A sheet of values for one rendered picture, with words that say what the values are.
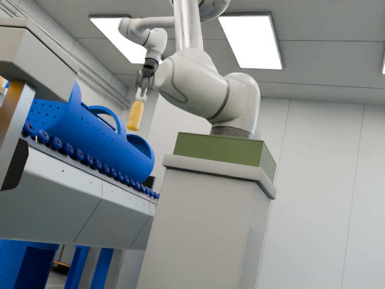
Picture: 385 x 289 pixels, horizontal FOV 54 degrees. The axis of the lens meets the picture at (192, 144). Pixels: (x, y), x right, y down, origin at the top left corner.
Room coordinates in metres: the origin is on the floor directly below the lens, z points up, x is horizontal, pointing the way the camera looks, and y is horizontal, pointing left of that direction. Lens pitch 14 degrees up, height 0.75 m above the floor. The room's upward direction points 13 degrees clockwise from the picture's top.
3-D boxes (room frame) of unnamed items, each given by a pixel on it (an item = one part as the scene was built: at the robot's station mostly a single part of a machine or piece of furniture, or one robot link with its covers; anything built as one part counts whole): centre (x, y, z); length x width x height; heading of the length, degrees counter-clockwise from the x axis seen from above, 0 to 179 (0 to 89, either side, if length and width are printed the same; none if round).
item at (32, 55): (0.79, 0.39, 1.05); 0.20 x 0.10 x 0.10; 163
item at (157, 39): (1.96, 0.35, 1.79); 0.13 x 0.11 x 0.16; 120
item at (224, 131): (1.28, -0.14, 1.11); 0.22 x 0.18 x 0.06; 156
